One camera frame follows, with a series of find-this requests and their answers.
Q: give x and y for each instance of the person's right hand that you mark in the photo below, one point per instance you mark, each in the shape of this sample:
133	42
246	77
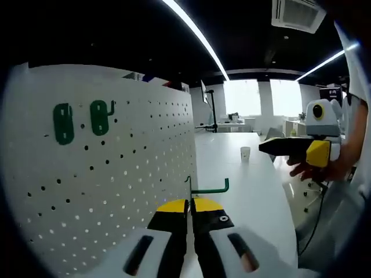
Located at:
316	173

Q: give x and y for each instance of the green hook assembly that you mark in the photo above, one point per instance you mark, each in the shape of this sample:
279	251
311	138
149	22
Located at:
208	190
58	124
94	118

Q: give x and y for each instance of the white perforated mounting plate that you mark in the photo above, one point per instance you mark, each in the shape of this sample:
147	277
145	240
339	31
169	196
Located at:
116	173

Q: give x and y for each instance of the person's white shirt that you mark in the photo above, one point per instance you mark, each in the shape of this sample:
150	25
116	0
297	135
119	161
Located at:
356	72

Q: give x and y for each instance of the monitor on black stand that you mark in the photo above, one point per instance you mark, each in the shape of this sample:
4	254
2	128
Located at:
204	94

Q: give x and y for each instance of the ceiling light strip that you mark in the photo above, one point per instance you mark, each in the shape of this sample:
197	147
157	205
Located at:
169	2
319	65

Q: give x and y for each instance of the ceiling air conditioner vent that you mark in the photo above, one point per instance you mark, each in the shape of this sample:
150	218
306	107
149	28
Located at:
298	13

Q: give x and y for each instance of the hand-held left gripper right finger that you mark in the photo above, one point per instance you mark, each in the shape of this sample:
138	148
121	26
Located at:
208	231

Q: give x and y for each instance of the white paper cup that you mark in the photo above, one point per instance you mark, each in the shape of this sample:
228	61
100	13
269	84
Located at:
245	153

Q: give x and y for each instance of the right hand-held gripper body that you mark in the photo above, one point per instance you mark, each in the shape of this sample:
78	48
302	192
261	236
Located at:
327	127

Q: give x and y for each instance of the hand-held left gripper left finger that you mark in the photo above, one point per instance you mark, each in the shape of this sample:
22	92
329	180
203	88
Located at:
171	231

